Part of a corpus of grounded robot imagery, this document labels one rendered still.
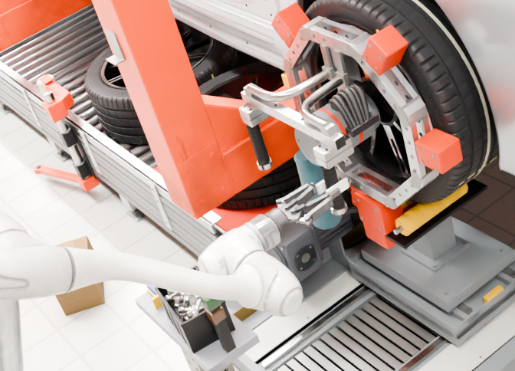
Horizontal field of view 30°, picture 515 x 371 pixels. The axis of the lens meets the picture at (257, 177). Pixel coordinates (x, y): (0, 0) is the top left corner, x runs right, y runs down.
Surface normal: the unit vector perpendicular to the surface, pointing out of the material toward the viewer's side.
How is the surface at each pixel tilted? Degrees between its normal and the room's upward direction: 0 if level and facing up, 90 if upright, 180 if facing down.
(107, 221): 0
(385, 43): 35
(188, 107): 90
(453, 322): 0
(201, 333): 90
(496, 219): 0
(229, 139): 90
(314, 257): 90
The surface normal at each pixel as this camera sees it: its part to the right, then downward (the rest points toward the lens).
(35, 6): 0.57, 0.35
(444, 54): 0.29, -0.21
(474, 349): -0.25, -0.79
